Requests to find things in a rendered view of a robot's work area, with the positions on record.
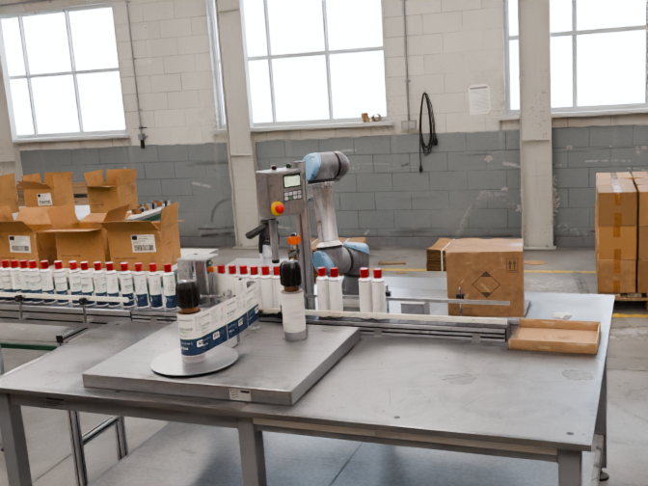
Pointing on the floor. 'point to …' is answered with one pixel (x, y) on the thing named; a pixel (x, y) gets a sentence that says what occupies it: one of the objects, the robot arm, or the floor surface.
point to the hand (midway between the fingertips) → (262, 261)
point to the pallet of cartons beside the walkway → (622, 235)
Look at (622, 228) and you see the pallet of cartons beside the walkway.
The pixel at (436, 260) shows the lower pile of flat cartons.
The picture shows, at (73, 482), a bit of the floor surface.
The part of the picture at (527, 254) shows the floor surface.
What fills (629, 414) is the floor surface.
